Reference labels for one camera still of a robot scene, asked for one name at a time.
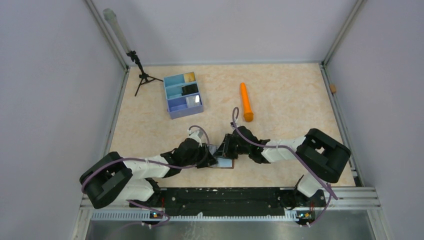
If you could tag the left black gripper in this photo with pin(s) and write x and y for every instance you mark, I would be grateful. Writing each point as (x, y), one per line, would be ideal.
(204, 151)

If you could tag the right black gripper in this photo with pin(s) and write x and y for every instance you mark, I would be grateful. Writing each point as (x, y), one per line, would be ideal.
(223, 150)

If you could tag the silver card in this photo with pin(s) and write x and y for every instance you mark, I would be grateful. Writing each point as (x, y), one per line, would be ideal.
(193, 101)

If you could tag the brown leather card holder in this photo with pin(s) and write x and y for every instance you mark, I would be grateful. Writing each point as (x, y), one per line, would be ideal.
(216, 152)

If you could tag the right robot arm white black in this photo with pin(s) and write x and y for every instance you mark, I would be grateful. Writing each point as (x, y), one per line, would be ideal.
(322, 156)

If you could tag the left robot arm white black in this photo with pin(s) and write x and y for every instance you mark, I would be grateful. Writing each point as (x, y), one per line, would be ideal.
(115, 178)

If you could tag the black card in tray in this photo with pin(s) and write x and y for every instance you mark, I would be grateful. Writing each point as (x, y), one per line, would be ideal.
(189, 89)

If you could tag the gold card in tray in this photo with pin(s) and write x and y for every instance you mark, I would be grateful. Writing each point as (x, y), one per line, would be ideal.
(189, 77)

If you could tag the orange cylinder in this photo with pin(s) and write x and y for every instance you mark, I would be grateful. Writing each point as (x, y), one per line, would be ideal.
(247, 110)

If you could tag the blue compartment tray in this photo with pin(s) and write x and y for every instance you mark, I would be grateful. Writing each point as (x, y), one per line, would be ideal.
(176, 102)

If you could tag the small black tripod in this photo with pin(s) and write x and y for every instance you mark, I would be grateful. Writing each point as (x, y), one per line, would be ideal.
(144, 77)

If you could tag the small tan block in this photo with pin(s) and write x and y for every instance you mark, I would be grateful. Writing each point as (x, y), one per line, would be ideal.
(332, 88)

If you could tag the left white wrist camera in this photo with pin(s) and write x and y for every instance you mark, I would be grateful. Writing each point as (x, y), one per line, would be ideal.
(197, 136)

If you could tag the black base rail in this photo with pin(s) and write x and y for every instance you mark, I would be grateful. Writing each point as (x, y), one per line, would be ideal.
(231, 201)

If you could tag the white cable duct strip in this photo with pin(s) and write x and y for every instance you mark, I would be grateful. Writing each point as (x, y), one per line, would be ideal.
(145, 215)

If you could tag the grey tube on frame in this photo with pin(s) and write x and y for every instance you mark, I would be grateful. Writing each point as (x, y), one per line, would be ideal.
(111, 18)

